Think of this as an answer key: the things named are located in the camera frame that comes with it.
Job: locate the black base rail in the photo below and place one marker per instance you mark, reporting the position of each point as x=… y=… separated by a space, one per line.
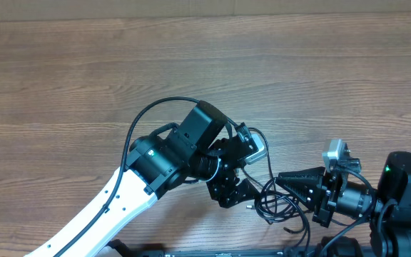
x=117 y=248

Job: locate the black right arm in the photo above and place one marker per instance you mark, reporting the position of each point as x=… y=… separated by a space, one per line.
x=387 y=208

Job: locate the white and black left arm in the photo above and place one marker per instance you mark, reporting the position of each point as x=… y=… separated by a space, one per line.
x=206 y=146

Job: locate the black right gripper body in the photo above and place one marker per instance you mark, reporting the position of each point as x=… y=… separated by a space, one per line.
x=326 y=208

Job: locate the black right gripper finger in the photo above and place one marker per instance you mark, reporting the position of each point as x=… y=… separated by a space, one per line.
x=307 y=173
x=307 y=189

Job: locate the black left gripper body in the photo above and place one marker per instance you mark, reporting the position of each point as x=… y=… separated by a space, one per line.
x=222 y=184

